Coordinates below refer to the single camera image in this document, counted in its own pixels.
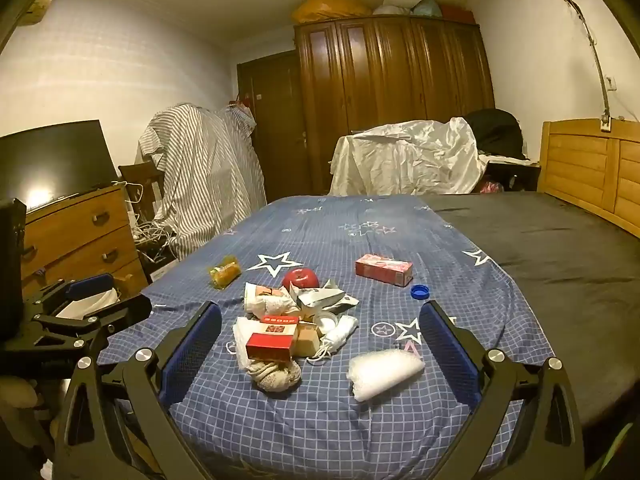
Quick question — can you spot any white plastic sheet cover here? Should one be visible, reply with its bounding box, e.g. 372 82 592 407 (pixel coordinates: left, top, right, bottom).
328 117 491 197

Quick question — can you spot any dark wooden chair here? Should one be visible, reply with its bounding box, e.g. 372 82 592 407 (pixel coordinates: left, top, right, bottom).
117 160 166 216

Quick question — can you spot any wall cable conduit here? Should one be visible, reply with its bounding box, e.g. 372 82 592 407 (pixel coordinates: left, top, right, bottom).
510 0 613 133

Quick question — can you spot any white printed packet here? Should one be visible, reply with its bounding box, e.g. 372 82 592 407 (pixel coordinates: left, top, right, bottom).
243 281 301 317

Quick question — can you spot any black and white box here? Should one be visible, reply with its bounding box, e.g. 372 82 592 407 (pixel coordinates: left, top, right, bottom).
137 245 178 281

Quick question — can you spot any black clothing pile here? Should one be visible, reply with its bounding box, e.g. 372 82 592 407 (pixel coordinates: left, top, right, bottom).
465 108 526 161

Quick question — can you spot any dark wooden door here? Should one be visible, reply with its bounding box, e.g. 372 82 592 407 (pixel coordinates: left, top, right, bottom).
236 50 313 201

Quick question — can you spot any orange snack packet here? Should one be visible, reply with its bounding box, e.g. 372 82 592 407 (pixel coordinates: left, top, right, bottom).
208 256 242 289

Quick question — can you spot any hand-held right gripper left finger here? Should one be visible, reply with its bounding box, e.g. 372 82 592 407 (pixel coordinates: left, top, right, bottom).
52 301 223 480

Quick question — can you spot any red storage box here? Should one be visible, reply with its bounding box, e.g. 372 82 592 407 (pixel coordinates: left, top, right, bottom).
440 5 476 24

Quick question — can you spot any brown wooden wardrobe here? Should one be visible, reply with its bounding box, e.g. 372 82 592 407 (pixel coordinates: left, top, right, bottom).
293 15 496 196

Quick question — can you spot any yellow bag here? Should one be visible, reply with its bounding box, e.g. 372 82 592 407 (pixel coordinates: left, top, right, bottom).
291 0 373 24

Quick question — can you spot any tangle of white cables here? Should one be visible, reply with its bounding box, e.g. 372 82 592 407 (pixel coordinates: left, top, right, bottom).
120 180 178 261

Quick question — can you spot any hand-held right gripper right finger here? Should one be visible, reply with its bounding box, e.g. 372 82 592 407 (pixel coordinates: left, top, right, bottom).
419 300 586 480

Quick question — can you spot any pink carton box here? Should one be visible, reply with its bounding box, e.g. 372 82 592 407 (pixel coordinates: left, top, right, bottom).
355 253 414 287

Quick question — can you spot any wooden drawer dresser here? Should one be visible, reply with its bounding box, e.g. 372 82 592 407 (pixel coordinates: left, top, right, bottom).
20 182 148 301

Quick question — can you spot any black flat monitor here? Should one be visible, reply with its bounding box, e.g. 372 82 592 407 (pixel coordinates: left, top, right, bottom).
0 120 118 211

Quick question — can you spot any black bed sheet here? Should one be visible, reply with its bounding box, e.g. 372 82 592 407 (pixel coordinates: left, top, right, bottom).
422 191 640 426

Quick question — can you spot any wooden bed headboard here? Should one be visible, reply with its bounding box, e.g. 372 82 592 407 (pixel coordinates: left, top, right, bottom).
537 119 640 238

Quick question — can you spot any dark nightstand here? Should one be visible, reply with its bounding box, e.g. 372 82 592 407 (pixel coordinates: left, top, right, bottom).
487 157 543 192

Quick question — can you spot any striped grey cloth cover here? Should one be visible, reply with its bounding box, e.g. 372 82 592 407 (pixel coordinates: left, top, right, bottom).
136 102 268 261

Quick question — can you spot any blue star printed blanket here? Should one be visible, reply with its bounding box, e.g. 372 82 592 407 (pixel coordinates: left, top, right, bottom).
97 194 556 480

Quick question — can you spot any white bubble wrap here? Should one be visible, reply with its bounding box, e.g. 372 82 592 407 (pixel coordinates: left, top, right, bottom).
347 349 426 403

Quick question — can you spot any white face mask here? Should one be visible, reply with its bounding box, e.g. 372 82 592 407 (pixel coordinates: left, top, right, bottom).
307 315 360 365

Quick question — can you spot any red and white box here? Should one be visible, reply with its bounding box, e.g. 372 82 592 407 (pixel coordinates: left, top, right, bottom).
259 315 301 335

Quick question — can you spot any person's left forearm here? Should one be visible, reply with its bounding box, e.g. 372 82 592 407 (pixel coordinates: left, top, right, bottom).
0 375 43 411

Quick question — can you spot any wall air conditioner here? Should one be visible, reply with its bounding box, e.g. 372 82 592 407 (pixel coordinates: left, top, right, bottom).
20 0 58 26

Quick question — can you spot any white knitted cloth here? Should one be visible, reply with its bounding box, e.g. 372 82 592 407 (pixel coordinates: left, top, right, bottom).
245 357 303 393

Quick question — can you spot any red apple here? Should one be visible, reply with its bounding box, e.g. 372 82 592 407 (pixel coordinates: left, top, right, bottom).
281 268 321 291

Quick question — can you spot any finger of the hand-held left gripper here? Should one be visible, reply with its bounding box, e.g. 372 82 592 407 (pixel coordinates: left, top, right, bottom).
30 294 153 356
30 274 121 321

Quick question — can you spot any red cardboard box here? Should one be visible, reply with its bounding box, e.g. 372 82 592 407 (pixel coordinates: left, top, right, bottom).
245 332 293 363

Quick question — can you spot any small beige box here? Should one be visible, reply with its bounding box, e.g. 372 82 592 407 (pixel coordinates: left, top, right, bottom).
292 322 321 356

